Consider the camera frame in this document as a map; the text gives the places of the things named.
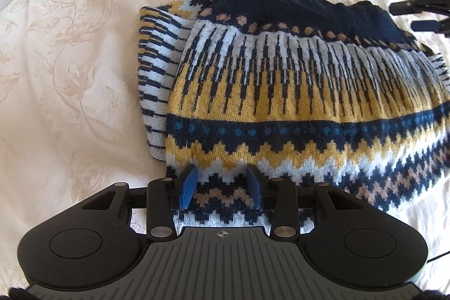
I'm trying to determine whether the navy yellow patterned knit sweater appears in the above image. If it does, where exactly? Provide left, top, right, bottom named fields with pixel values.
left=138, top=0, right=449, bottom=229

